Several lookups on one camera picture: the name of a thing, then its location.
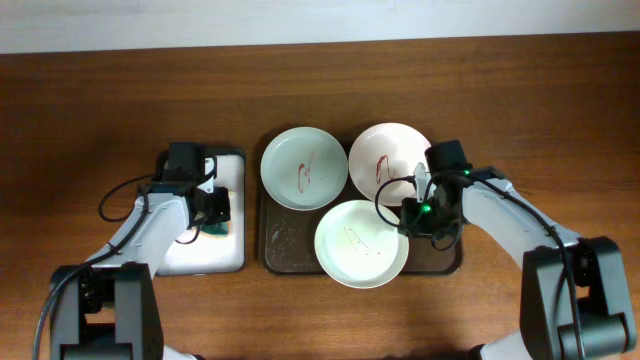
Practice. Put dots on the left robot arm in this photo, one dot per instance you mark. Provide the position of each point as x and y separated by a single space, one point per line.
105 307

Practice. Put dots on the small black soapy tray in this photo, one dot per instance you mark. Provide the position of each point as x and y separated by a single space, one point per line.
196 253

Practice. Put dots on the green yellow sponge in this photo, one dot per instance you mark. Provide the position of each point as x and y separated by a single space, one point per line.
219 229

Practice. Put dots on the cream white plate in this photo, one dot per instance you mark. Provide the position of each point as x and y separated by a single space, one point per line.
357 245

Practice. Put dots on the pink plate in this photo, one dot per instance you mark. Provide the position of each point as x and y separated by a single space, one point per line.
384 152

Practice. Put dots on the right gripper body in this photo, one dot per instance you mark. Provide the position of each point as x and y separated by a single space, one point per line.
427 218

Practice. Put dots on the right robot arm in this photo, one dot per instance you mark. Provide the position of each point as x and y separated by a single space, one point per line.
575 301

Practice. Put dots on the pale green plate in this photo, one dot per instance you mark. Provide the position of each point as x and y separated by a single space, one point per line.
304 168

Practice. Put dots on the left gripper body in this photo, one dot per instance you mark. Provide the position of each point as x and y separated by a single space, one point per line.
218 207

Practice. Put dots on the large brown tray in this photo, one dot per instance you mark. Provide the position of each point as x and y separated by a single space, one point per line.
286 241

